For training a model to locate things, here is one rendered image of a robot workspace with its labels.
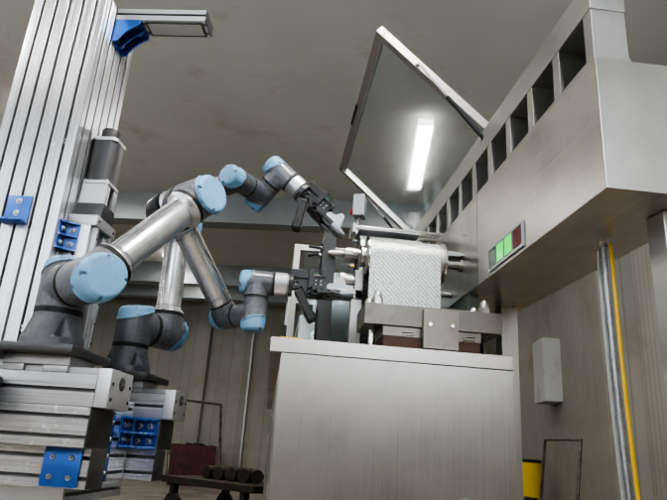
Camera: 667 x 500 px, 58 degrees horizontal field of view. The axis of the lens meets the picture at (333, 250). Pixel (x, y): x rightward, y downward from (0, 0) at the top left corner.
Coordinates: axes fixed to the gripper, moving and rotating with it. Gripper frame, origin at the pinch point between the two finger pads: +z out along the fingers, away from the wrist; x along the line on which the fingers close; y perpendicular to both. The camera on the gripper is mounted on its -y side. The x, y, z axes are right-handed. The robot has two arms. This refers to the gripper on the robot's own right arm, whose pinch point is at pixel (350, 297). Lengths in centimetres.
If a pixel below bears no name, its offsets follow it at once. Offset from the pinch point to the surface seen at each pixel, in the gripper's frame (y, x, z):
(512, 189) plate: 24, -39, 38
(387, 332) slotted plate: -14.2, -19.2, 8.7
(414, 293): 3.0, -0.5, 20.5
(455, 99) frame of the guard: 67, -14, 30
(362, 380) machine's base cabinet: -28.7, -26.3, 1.2
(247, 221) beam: 183, 432, -64
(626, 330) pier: 55, 246, 244
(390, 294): 2.0, -0.5, 12.7
